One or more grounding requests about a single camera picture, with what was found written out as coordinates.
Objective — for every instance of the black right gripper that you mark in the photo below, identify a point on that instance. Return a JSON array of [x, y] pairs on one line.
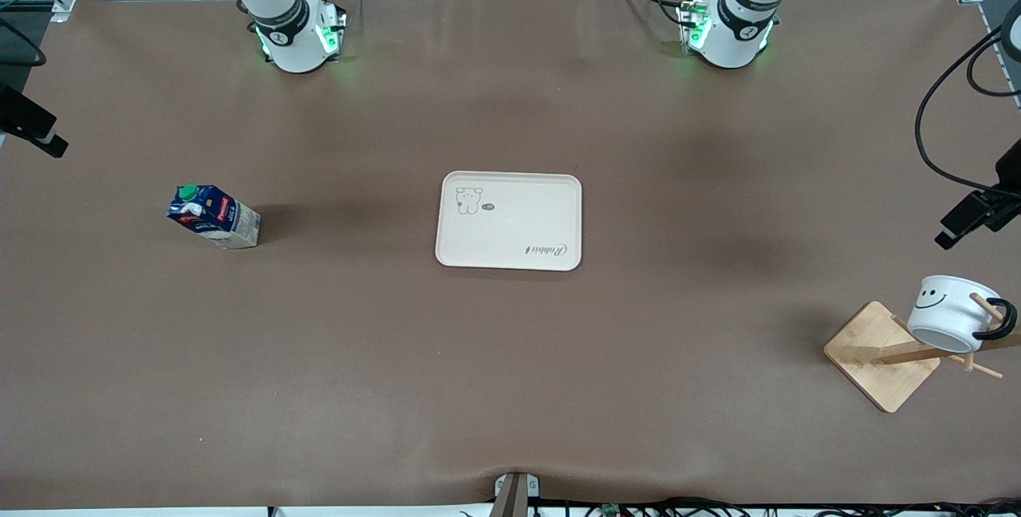
[[17, 112]]

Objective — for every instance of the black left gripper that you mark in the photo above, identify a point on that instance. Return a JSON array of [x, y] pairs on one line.
[[1007, 179]]

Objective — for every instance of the blue milk carton green cap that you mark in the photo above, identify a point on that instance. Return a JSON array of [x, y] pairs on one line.
[[219, 218]]

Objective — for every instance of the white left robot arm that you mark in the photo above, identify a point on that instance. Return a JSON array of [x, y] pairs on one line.
[[730, 34]]

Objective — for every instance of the cream tray with bear print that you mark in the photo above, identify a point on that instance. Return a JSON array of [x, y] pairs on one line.
[[510, 230]]

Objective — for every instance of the wooden mug stand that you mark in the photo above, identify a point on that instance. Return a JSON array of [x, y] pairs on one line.
[[877, 357]]

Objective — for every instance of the small green circuit board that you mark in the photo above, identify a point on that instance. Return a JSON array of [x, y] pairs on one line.
[[610, 511]]

